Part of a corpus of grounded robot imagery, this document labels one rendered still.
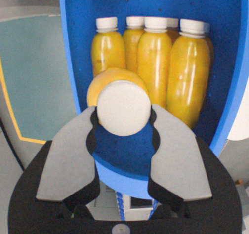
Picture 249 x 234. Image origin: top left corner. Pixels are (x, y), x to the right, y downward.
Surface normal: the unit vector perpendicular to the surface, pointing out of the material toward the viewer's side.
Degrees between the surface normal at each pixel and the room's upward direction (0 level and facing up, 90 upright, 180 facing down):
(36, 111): 0
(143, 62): 49
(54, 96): 0
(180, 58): 54
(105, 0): 41
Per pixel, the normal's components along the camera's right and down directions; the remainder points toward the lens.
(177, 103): -0.62, 0.44
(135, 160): -0.04, -0.84
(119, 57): 0.60, 0.41
